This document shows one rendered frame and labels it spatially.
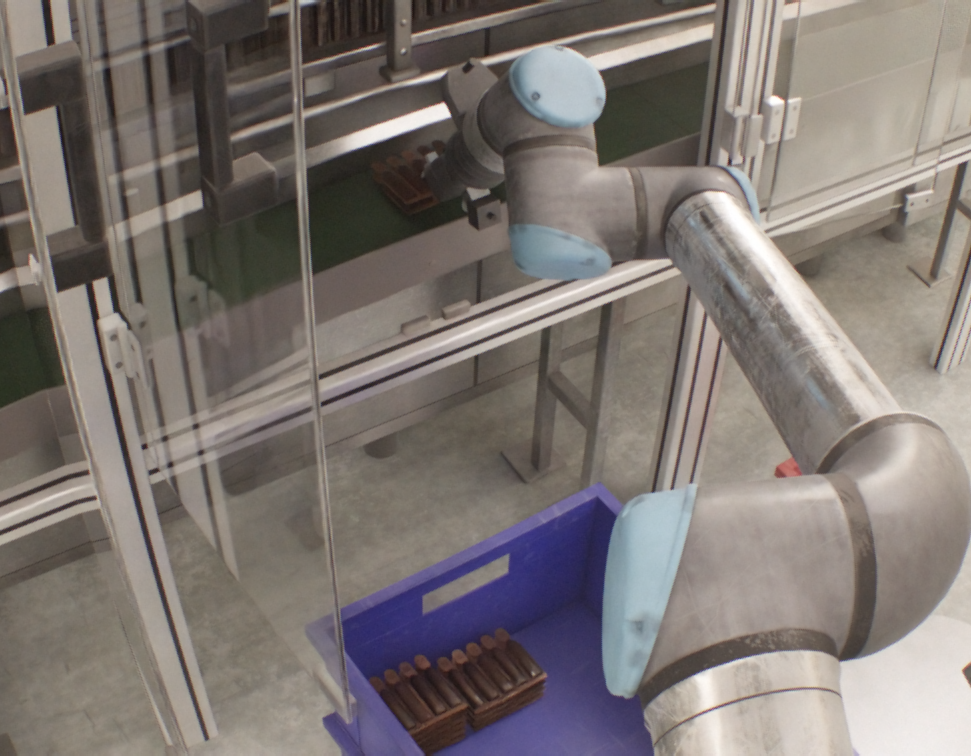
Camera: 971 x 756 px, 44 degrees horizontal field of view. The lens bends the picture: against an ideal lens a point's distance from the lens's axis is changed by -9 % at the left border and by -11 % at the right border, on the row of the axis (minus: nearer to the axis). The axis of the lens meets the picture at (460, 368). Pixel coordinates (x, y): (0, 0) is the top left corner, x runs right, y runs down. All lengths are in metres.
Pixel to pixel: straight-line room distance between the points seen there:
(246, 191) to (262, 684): 1.25
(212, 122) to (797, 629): 0.42
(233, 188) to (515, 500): 1.44
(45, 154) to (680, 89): 0.97
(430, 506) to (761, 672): 1.49
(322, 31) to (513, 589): 0.70
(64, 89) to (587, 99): 0.68
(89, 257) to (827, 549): 0.44
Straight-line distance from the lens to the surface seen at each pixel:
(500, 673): 1.57
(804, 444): 0.87
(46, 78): 0.65
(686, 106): 1.76
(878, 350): 2.53
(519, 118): 1.23
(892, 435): 0.80
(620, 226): 1.20
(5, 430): 1.40
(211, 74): 0.70
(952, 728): 1.68
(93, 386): 1.30
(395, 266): 1.49
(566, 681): 1.65
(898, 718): 1.67
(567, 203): 1.19
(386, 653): 1.54
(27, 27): 1.07
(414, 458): 2.18
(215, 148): 0.72
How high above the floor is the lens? 1.60
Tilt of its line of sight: 43 degrees down
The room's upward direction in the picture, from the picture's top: 1 degrees clockwise
